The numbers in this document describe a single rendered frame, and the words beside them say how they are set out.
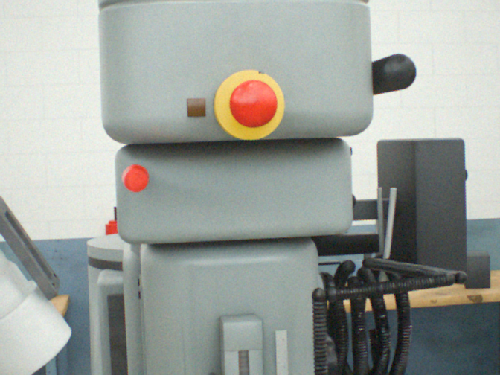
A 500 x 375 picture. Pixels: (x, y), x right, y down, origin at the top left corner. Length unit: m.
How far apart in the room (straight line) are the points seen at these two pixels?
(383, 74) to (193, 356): 0.35
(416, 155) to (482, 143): 4.37
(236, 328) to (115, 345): 0.53
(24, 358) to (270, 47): 0.34
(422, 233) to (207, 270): 0.44
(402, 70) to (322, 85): 0.09
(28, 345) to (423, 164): 0.76
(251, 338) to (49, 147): 4.37
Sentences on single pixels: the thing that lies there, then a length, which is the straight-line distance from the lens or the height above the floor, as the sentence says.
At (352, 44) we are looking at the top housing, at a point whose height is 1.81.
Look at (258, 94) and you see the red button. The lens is 0.73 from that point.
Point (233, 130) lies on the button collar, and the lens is 0.76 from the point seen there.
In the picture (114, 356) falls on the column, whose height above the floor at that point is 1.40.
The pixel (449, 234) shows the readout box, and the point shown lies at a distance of 1.28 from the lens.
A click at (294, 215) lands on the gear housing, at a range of 0.88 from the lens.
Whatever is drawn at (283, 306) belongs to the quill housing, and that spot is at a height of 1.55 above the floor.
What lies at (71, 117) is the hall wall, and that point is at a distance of 5.20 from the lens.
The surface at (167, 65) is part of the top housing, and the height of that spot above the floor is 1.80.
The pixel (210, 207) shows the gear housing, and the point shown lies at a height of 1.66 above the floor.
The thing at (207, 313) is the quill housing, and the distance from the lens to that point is 0.92.
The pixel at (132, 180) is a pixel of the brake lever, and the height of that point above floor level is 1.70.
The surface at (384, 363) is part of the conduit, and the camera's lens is 1.28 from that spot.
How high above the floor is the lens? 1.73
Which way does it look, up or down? 3 degrees down
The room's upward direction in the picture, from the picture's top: 2 degrees counter-clockwise
